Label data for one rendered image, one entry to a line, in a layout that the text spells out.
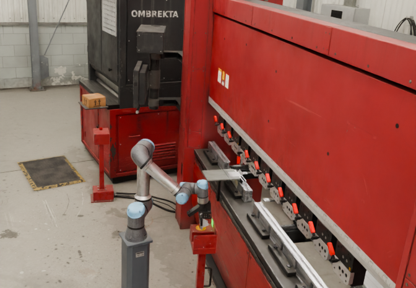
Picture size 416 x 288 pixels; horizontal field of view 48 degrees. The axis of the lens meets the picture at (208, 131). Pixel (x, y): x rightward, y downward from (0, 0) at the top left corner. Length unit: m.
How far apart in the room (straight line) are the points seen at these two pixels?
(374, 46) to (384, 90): 0.19
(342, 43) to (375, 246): 0.90
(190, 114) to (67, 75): 6.08
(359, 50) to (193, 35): 2.32
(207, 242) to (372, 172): 1.55
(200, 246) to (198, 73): 1.67
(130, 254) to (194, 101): 1.68
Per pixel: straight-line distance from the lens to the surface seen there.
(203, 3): 4.21
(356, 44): 2.16
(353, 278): 2.36
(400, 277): 1.69
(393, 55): 1.95
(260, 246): 3.11
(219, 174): 3.70
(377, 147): 2.06
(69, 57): 10.14
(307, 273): 2.77
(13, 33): 9.88
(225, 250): 3.77
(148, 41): 4.33
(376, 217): 2.11
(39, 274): 4.38
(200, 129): 4.46
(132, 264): 3.32
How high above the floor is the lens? 2.53
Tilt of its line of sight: 19 degrees down
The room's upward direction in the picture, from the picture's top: 4 degrees clockwise
